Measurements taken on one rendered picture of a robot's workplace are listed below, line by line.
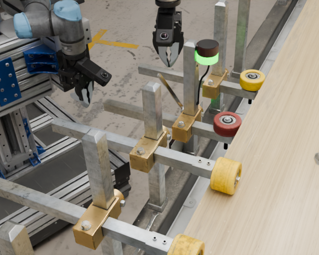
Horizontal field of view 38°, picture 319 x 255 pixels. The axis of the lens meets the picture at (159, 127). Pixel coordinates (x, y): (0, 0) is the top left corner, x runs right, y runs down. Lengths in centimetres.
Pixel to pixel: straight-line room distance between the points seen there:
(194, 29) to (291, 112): 248
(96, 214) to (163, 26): 56
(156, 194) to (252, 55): 95
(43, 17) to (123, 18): 265
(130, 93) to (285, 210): 208
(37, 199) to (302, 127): 74
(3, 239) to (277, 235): 58
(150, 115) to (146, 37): 260
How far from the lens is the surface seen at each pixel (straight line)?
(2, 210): 216
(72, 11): 138
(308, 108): 144
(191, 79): 134
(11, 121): 206
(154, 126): 115
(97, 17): 409
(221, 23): 152
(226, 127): 132
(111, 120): 285
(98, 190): 99
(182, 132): 137
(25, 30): 141
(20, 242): 78
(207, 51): 126
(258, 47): 213
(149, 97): 110
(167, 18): 131
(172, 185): 143
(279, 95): 148
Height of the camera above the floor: 173
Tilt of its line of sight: 39 degrees down
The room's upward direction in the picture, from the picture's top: 3 degrees counter-clockwise
